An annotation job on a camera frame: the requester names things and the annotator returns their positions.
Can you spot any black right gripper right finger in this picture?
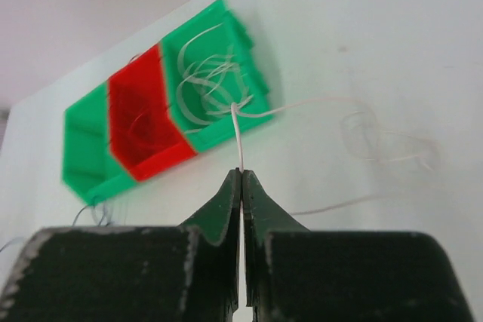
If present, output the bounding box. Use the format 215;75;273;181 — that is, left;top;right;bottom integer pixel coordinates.
243;170;473;321

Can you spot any red plastic bin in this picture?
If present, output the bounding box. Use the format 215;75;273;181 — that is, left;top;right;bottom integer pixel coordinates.
107;44;197;182

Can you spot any right green plastic bin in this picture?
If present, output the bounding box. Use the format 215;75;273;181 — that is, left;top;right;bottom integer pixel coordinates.
159;0;270;152

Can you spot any left green plastic bin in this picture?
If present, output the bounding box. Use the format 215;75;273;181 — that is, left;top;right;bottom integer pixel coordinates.
62;83;137;205

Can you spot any green plastic bin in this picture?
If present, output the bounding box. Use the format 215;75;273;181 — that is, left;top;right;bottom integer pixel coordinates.
62;83;137;205
159;0;270;152

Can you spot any white thin wire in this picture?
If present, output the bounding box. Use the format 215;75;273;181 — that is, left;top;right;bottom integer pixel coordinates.
177;22;442;217

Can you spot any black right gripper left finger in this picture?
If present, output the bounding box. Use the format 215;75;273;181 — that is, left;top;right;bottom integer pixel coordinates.
1;170;242;321

